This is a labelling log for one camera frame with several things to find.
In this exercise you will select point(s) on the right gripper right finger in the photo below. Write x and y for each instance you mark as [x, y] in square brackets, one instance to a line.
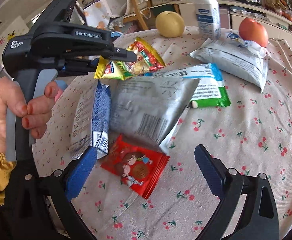
[259, 216]

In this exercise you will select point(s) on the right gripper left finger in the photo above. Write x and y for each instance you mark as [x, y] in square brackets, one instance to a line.
[27, 213]

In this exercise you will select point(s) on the silver foil bag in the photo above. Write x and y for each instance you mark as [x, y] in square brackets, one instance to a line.
[147, 108]

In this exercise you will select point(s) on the red cartoon candy wrapper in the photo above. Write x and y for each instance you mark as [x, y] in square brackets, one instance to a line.
[137, 167]

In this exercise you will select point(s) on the green white snack wrapper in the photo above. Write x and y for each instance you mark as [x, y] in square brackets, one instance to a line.
[210, 92]

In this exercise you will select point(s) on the white grey pouch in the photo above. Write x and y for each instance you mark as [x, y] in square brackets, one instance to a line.
[234, 59]

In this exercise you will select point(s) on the white blue wrapper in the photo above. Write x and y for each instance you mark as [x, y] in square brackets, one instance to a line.
[252, 46]

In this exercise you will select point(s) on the left hand red nails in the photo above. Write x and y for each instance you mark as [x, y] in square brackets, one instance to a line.
[34, 114]

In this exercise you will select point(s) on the light wooden chair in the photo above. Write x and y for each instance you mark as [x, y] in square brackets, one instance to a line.
[136, 14]

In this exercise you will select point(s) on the cherry print tablecloth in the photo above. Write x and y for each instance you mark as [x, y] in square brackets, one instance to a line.
[253, 135]

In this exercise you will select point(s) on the yellow pear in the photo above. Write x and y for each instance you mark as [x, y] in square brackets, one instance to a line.
[170, 24]

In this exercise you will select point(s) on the white plastic bottle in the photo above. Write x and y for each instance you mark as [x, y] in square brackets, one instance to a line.
[208, 18]

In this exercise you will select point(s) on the pink storage box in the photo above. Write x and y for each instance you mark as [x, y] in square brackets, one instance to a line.
[225, 20]

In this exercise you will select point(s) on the red orange apple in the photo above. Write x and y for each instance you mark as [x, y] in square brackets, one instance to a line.
[252, 30]

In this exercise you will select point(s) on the white tv cabinet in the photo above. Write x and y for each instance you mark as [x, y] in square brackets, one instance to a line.
[276, 25]

